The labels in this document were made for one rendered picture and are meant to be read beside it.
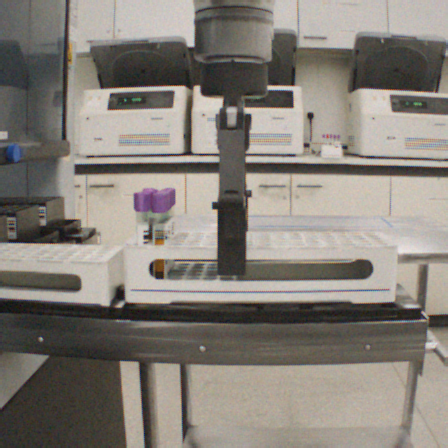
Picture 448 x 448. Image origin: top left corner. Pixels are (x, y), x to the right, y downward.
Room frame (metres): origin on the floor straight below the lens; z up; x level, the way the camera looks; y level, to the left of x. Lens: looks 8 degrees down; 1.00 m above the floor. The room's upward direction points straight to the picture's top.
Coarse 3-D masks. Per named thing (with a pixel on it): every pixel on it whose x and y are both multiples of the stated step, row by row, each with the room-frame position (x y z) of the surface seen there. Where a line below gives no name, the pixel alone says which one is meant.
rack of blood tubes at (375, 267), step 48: (192, 240) 0.66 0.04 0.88; (288, 240) 0.66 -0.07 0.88; (336, 240) 0.65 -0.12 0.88; (384, 240) 0.65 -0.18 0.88; (144, 288) 0.62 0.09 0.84; (192, 288) 0.62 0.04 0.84; (240, 288) 0.62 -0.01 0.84; (288, 288) 0.62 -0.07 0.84; (336, 288) 0.61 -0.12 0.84; (384, 288) 0.61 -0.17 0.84
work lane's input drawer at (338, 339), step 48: (0, 336) 0.61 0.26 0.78; (48, 336) 0.61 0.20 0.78; (96, 336) 0.61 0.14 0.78; (144, 336) 0.61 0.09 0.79; (192, 336) 0.60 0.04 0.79; (240, 336) 0.60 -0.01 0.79; (288, 336) 0.60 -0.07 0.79; (336, 336) 0.60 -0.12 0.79; (384, 336) 0.59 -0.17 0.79; (432, 336) 0.68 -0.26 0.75
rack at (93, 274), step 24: (0, 264) 0.63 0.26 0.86; (24, 264) 0.63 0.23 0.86; (48, 264) 0.63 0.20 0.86; (72, 264) 0.63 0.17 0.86; (96, 264) 0.63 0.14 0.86; (120, 264) 0.70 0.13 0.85; (0, 288) 0.72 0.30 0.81; (24, 288) 0.72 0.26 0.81; (48, 288) 0.72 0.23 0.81; (72, 288) 0.73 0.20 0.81; (96, 288) 0.63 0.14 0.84
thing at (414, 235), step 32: (192, 224) 1.22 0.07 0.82; (256, 224) 1.22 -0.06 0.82; (288, 224) 1.22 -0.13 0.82; (320, 224) 1.22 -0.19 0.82; (352, 224) 1.22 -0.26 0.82; (384, 224) 1.22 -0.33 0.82; (416, 224) 1.21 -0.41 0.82; (416, 256) 0.91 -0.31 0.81; (416, 288) 1.33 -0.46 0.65; (416, 384) 1.31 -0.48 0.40; (192, 416) 1.38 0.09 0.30
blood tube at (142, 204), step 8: (136, 200) 0.64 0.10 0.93; (144, 200) 0.63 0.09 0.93; (136, 208) 0.64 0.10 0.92; (144, 208) 0.63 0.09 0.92; (136, 216) 0.64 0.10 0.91; (144, 216) 0.63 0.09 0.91; (136, 224) 0.64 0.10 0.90; (144, 224) 0.63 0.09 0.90; (136, 232) 0.64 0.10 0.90; (144, 232) 0.63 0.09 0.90; (136, 240) 0.64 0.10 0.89; (144, 240) 0.63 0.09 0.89
